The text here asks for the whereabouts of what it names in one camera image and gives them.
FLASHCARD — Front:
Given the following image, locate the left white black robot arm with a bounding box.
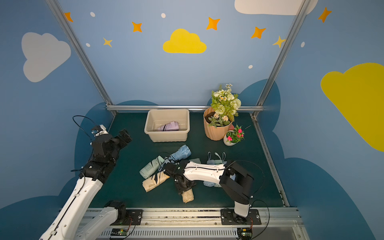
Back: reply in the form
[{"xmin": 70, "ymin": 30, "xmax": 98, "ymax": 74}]
[{"xmin": 40, "ymin": 125, "xmax": 132, "ymax": 240}]

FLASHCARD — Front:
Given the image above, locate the orange pot with green flowers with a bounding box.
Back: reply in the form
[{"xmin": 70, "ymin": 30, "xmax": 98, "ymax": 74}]
[{"xmin": 204, "ymin": 84, "xmax": 242, "ymax": 141}]

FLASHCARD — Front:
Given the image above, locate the pale blue umbrella left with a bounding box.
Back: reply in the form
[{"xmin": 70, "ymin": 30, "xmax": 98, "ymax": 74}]
[{"xmin": 203, "ymin": 152, "xmax": 216, "ymax": 187}]

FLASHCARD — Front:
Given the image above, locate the left circuit board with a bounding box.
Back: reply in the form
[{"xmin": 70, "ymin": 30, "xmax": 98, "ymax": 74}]
[{"xmin": 110, "ymin": 229, "xmax": 129, "ymax": 239}]

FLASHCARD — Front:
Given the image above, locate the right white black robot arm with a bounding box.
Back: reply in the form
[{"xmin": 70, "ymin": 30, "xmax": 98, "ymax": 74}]
[{"xmin": 164, "ymin": 160, "xmax": 254, "ymax": 218}]

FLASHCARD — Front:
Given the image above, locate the aluminium rail front frame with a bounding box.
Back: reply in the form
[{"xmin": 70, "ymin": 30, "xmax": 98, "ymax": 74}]
[{"xmin": 79, "ymin": 208, "xmax": 309, "ymax": 240}]

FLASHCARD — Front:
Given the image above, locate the beige plastic storage box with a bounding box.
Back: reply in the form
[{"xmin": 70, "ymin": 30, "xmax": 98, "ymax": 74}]
[{"xmin": 144, "ymin": 109, "xmax": 190, "ymax": 143}]

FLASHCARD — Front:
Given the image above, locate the lilac umbrella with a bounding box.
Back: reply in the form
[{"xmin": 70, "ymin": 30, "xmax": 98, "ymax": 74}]
[{"xmin": 157, "ymin": 121, "xmax": 180, "ymax": 132}]

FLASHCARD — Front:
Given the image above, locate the beige striped umbrella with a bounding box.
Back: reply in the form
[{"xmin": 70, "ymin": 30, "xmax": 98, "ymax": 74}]
[
  {"xmin": 181, "ymin": 189, "xmax": 195, "ymax": 204},
  {"xmin": 143, "ymin": 171, "xmax": 170, "ymax": 193}
]

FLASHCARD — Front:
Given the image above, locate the mint green umbrella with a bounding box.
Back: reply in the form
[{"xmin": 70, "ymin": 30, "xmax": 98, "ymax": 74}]
[{"xmin": 140, "ymin": 156, "xmax": 165, "ymax": 179}]

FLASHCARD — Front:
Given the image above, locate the circuit board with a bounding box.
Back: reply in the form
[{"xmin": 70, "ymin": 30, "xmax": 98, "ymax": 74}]
[
  {"xmin": 237, "ymin": 228, "xmax": 253, "ymax": 240},
  {"xmin": 110, "ymin": 229, "xmax": 129, "ymax": 239}
]

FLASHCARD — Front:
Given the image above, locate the pale green umbrella middle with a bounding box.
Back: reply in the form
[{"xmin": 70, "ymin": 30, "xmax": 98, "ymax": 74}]
[{"xmin": 213, "ymin": 152, "xmax": 226, "ymax": 165}]

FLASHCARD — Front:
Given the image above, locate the right circuit board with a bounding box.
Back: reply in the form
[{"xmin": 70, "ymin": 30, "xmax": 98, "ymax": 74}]
[{"xmin": 237, "ymin": 228, "xmax": 253, "ymax": 240}]

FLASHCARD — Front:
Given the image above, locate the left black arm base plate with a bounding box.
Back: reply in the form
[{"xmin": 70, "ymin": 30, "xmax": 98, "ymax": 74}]
[{"xmin": 112, "ymin": 209, "xmax": 143, "ymax": 226}]

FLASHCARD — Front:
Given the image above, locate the green umbrella with black strap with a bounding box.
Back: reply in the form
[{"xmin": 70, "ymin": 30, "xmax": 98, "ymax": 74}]
[{"xmin": 190, "ymin": 158, "xmax": 201, "ymax": 164}]

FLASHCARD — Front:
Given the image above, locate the white pot with pink flowers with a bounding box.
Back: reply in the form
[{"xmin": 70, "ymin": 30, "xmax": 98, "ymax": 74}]
[{"xmin": 223, "ymin": 125, "xmax": 245, "ymax": 146}]

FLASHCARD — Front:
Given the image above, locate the light blue umbrella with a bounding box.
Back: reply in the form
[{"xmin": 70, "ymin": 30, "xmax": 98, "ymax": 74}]
[{"xmin": 167, "ymin": 145, "xmax": 192, "ymax": 164}]

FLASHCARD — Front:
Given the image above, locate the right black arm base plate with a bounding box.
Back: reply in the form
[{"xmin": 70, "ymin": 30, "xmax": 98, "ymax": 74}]
[{"xmin": 220, "ymin": 208, "xmax": 262, "ymax": 226}]

